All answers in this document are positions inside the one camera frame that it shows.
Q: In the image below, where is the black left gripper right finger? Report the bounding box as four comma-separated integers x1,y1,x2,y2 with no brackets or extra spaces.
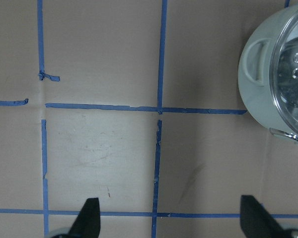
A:
240,195,290,238

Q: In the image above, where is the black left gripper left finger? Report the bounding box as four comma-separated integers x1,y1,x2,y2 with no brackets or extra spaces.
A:
68,198,100,238

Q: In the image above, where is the glass pot lid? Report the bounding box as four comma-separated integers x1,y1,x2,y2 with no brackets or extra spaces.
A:
270,3,298,143

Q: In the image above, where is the pale green electric pot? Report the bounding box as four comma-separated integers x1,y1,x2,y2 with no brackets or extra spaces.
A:
238,6,298,146

